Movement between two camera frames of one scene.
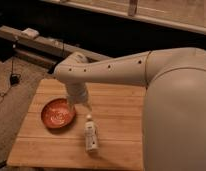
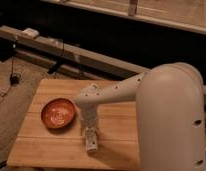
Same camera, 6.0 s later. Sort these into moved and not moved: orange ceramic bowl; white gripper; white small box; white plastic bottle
Moved: white gripper
Not moved: orange ceramic bowl; white small box; white plastic bottle
